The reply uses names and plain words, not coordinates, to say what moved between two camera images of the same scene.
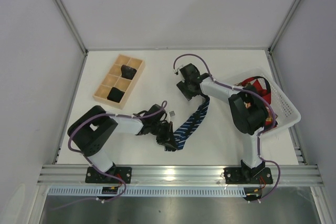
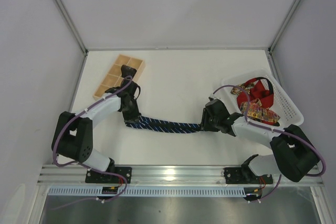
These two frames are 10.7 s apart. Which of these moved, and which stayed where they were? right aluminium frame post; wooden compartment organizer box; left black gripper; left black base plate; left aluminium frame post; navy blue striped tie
Moved: left black gripper; navy blue striped tie
Stayed: left aluminium frame post; wooden compartment organizer box; right aluminium frame post; left black base plate
